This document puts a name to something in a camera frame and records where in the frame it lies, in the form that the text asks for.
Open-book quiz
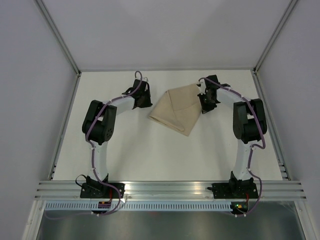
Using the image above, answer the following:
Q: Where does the beige cloth napkin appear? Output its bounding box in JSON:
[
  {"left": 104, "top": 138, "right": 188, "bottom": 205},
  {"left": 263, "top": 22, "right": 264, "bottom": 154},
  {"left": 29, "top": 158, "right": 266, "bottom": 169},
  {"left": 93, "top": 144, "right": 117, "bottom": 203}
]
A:
[{"left": 148, "top": 83, "right": 202, "bottom": 137}]

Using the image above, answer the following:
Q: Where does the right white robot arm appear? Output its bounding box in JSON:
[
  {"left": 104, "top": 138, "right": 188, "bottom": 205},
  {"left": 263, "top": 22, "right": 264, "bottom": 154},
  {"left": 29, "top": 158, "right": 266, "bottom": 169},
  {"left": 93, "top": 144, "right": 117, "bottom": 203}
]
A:
[{"left": 196, "top": 75, "right": 267, "bottom": 199}]

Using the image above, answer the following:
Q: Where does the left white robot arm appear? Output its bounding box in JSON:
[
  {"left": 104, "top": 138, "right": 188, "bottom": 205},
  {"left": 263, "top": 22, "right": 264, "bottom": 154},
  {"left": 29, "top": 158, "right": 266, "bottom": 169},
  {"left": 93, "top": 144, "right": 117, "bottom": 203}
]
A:
[{"left": 80, "top": 77, "right": 153, "bottom": 199}]

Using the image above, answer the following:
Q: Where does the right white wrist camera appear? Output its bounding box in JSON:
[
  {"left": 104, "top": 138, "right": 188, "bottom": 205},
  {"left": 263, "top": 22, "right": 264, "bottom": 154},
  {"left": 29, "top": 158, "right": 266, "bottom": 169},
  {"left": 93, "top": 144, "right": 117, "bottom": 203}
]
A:
[{"left": 196, "top": 79, "right": 206, "bottom": 91}]

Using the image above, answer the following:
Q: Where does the right aluminium frame post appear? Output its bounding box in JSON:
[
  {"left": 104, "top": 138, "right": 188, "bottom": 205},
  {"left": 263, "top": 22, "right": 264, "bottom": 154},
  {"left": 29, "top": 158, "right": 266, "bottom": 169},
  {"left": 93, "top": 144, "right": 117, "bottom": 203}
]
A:
[{"left": 252, "top": 0, "right": 301, "bottom": 74}]

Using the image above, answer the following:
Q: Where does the aluminium frame post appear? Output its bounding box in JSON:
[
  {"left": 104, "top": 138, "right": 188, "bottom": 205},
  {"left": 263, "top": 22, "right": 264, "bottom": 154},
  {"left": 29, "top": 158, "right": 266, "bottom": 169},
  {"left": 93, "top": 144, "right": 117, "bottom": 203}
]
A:
[
  {"left": 252, "top": 0, "right": 301, "bottom": 74},
  {"left": 34, "top": 0, "right": 82, "bottom": 76}
]

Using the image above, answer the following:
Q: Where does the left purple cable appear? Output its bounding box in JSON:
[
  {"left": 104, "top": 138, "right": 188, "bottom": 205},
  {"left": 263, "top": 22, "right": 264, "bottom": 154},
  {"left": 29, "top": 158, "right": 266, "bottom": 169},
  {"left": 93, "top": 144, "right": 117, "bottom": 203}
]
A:
[{"left": 44, "top": 71, "right": 143, "bottom": 220}]

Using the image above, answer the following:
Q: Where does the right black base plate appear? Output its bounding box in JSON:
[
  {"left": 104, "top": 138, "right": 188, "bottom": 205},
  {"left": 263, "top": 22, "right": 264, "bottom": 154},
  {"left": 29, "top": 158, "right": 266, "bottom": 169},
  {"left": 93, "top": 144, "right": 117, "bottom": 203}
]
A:
[{"left": 206, "top": 183, "right": 259, "bottom": 200}]

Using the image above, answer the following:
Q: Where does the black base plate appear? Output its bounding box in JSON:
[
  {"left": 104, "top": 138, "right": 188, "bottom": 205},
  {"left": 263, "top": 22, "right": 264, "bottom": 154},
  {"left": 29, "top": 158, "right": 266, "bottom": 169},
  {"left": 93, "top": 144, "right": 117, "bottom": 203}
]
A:
[
  {"left": 80, "top": 182, "right": 125, "bottom": 199},
  {"left": 206, "top": 183, "right": 259, "bottom": 200}
]

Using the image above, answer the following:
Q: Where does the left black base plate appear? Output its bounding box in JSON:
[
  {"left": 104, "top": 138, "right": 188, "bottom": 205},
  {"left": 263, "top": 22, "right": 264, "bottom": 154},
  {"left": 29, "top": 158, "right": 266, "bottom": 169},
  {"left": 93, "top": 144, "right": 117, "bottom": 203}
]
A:
[{"left": 80, "top": 182, "right": 125, "bottom": 199}]

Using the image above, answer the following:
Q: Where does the aluminium front rail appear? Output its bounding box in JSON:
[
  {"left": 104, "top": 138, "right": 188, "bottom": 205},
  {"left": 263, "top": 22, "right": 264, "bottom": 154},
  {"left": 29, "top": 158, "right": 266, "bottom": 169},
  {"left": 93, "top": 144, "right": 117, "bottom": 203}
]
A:
[{"left": 33, "top": 180, "right": 307, "bottom": 201}]

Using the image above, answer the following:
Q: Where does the left aluminium frame post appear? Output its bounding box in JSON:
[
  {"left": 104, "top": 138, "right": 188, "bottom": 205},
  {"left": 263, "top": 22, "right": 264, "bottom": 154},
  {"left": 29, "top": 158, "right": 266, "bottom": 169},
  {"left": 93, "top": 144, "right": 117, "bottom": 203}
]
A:
[{"left": 34, "top": 0, "right": 82, "bottom": 76}]

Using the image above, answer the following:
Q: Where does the white slotted cable duct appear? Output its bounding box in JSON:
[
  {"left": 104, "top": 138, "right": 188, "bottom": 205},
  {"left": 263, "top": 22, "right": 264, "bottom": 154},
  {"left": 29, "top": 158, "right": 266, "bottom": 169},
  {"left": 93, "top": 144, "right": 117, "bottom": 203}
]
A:
[{"left": 45, "top": 200, "right": 232, "bottom": 212}]

